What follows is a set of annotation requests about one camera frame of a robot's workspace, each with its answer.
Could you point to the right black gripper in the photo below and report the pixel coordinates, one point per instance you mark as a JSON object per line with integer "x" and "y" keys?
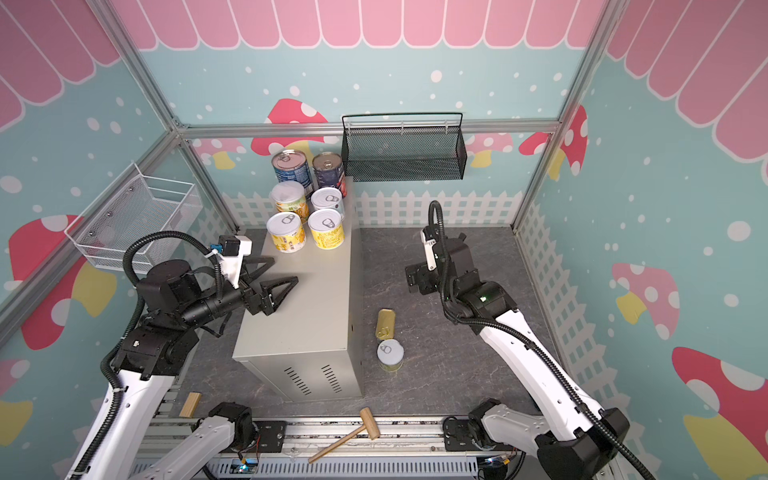
{"x": 420, "y": 276}

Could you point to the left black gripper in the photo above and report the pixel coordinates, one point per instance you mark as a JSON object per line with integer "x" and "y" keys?
{"x": 266, "y": 303}

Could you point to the fruit can white lid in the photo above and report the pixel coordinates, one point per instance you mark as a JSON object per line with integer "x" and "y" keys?
{"x": 390, "y": 354}
{"x": 328, "y": 198}
{"x": 287, "y": 232}
{"x": 326, "y": 226}

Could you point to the gold can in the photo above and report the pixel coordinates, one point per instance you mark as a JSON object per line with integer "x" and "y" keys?
{"x": 385, "y": 327}

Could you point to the peach fruit can plastic lid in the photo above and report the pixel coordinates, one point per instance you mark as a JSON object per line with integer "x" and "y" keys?
{"x": 289, "y": 196}

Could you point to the blue soup can pink lid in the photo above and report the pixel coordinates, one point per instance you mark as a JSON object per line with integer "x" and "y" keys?
{"x": 292, "y": 165}

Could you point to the dark blue chopped tomato can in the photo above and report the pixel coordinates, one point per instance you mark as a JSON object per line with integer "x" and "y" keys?
{"x": 329, "y": 171}

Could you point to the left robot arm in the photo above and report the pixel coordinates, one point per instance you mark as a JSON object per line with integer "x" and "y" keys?
{"x": 174, "y": 303}

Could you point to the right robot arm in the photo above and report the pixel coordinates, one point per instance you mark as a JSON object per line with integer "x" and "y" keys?
{"x": 573, "y": 437}

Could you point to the grey metal cabinet counter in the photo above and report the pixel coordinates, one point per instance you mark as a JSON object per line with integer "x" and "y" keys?
{"x": 311, "y": 348}

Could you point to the wooden mallet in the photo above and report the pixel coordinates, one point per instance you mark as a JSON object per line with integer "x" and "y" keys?
{"x": 368, "y": 427}

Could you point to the wooden block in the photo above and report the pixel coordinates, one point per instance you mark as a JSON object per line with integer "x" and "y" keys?
{"x": 190, "y": 405}

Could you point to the green circuit board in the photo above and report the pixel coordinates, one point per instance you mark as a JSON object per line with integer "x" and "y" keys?
{"x": 243, "y": 467}

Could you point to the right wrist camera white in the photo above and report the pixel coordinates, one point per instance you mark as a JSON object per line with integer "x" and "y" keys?
{"x": 428, "y": 242}

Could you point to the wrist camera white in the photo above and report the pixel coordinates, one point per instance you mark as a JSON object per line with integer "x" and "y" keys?
{"x": 229, "y": 253}
{"x": 428, "y": 242}

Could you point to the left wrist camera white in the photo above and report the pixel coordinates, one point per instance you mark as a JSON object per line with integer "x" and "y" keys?
{"x": 229, "y": 253}

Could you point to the black mesh wall basket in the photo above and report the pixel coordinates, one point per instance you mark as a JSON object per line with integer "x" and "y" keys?
{"x": 397, "y": 147}

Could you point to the white wire wall basket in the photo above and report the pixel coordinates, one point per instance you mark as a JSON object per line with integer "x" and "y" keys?
{"x": 133, "y": 206}

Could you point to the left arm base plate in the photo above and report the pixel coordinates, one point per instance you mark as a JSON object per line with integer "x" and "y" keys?
{"x": 268, "y": 437}

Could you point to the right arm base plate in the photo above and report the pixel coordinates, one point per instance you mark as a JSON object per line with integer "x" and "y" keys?
{"x": 457, "y": 435}

